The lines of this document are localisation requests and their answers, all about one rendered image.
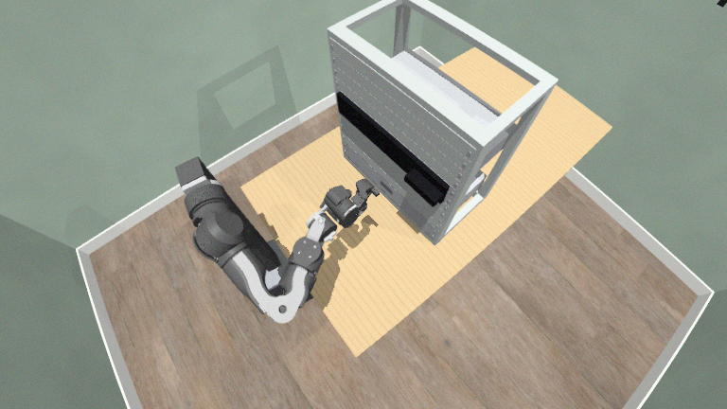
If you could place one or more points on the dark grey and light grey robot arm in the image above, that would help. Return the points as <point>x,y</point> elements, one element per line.
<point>221,231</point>

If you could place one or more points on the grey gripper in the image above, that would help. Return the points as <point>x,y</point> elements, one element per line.
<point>341,208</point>

